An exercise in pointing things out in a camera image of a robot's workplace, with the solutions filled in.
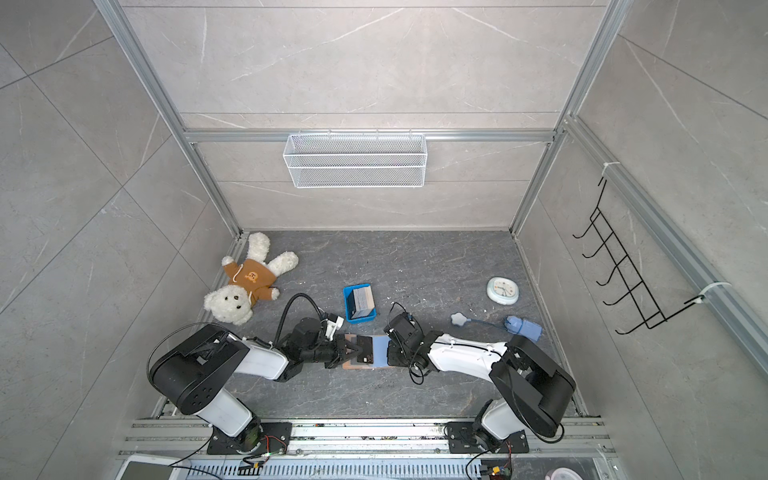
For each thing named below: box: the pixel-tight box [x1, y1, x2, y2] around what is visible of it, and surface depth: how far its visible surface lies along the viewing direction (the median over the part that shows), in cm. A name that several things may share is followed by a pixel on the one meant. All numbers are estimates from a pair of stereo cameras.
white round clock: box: [486, 276, 520, 306], surface depth 100 cm
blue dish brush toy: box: [450, 312, 543, 343], surface depth 91 cm
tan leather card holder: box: [342, 334, 393, 370], surface depth 88 cm
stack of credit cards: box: [348, 285, 375, 319], surface depth 96 cm
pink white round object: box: [545, 467, 583, 480], surface depth 68 cm
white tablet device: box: [115, 454, 183, 480], surface depth 67 cm
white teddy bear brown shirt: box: [204, 232, 299, 326], surface depth 97 cm
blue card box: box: [343, 283, 377, 324], surface depth 96 cm
